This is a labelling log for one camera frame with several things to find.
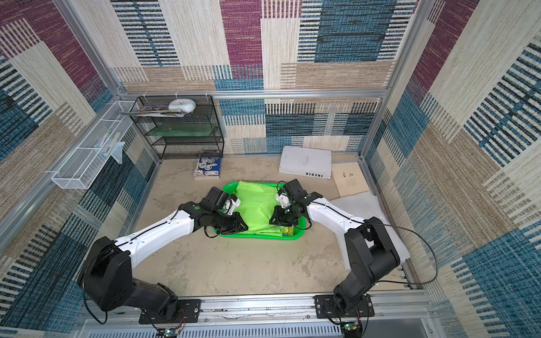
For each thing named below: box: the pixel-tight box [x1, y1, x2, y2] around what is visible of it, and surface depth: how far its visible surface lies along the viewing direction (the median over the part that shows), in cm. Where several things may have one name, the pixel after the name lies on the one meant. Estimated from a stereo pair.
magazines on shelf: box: [121, 104, 187, 118], surface depth 81 cm
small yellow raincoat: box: [282, 226, 294, 236], surface depth 88 cm
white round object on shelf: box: [168, 98, 197, 114], surface depth 92 cm
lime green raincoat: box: [233, 180, 284, 236], surface depth 91 cm
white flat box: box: [278, 145, 332, 180], surface depth 114 cm
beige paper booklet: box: [331, 161, 370, 198], surface depth 112 cm
